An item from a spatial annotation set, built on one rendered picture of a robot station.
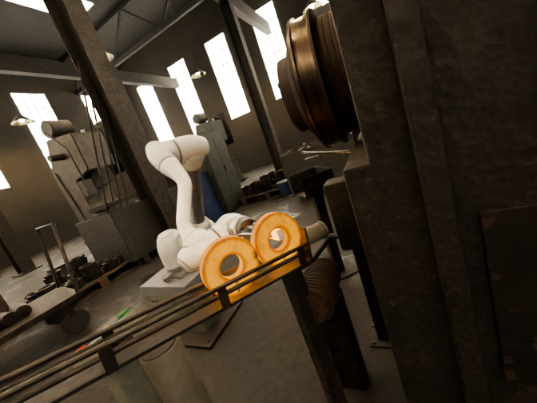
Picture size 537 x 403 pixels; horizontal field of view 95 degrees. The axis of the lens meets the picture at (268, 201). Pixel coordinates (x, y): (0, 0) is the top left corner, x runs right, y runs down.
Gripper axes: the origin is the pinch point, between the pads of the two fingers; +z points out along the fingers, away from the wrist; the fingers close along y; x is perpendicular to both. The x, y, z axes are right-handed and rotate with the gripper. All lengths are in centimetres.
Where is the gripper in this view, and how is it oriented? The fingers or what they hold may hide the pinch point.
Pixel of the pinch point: (273, 233)
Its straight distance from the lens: 71.5
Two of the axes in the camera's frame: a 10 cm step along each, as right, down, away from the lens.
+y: -8.0, 3.9, -4.6
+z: 4.9, -0.2, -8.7
